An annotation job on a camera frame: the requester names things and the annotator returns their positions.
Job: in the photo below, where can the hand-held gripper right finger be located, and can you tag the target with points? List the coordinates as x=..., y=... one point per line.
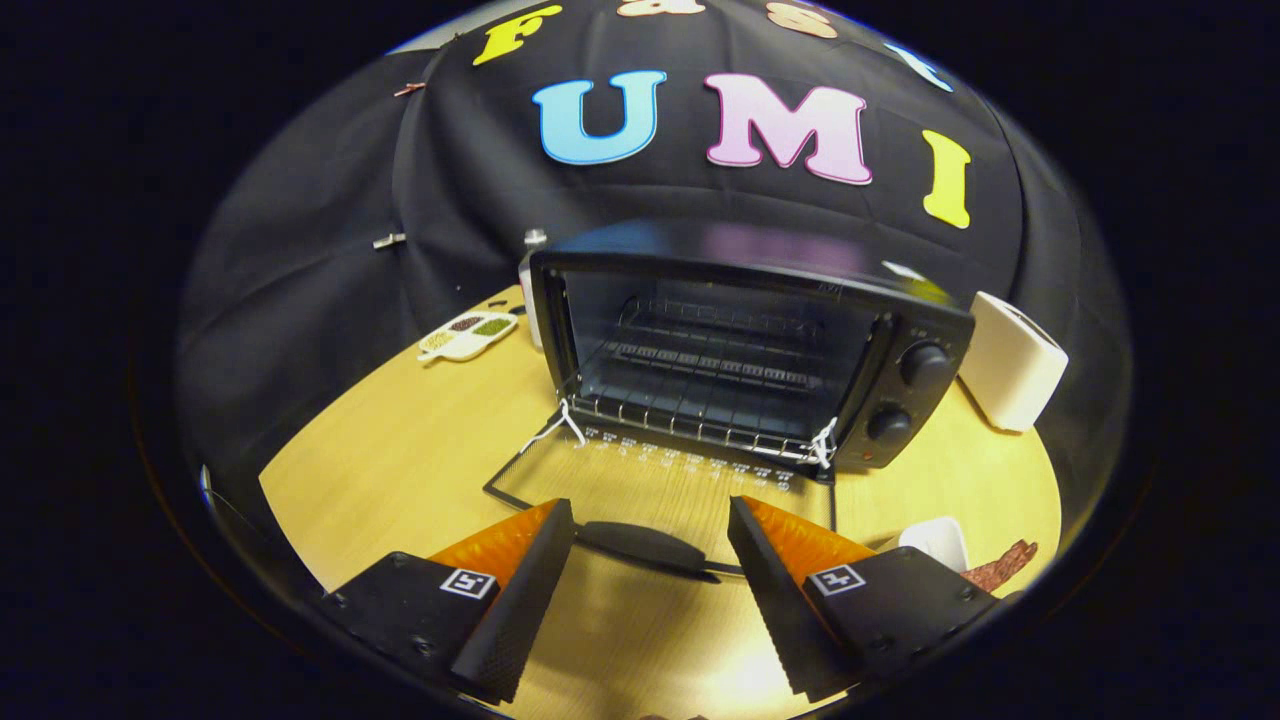
x=775, y=600

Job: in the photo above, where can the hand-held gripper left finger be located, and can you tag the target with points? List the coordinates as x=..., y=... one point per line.
x=520, y=610

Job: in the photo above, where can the red-brown meat piece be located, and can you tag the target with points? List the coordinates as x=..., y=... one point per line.
x=1000, y=567

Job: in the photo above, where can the black toaster oven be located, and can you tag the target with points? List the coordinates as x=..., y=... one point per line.
x=700, y=250

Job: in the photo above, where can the white toaster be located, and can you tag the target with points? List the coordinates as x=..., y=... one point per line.
x=1010, y=370

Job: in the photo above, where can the white ribbed plate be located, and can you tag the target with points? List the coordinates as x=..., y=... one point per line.
x=935, y=540

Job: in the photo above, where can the white divided condiment dish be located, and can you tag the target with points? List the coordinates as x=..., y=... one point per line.
x=465, y=338

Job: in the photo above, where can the clear glass bottle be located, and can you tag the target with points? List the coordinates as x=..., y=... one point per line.
x=524, y=290

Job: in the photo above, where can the black backdrop cloth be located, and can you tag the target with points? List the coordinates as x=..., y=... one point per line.
x=300, y=300

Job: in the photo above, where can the silver metal clip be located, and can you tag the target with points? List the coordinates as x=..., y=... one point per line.
x=389, y=240

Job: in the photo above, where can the pink clip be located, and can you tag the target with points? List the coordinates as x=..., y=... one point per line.
x=409, y=89

